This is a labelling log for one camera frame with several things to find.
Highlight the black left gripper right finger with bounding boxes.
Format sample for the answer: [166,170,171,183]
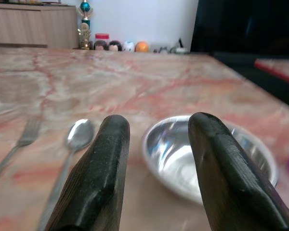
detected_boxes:
[187,112,289,231]

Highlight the black television screen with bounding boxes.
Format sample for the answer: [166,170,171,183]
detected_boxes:
[190,0,289,54]

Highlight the stainless steel spoon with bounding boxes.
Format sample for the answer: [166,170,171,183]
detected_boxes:
[36,118,95,231]

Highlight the orange round ball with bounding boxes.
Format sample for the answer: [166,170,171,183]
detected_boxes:
[135,41,150,53]

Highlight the white round figurine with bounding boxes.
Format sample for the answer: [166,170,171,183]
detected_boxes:
[122,40,135,52]

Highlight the stainless steel fork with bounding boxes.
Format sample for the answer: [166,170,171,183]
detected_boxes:
[0,117,42,187]

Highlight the stainless steel bowl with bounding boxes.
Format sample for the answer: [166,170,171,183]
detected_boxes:
[141,115,279,205]

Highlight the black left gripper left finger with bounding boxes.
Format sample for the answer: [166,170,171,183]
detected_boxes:
[44,114,131,231]

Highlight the red lidded clear jar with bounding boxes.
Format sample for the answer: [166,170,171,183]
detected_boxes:
[93,33,110,51]

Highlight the wooden sideboard cabinet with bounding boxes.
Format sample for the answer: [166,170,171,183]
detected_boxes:
[0,2,79,49]

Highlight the gold and teal trophy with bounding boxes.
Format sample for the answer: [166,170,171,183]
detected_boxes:
[77,0,94,50]

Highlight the dark haired doll head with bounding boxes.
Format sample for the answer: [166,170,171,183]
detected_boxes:
[93,40,108,51]
[108,40,123,52]

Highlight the red edged marble table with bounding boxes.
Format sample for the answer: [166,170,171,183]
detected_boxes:
[253,58,289,88]

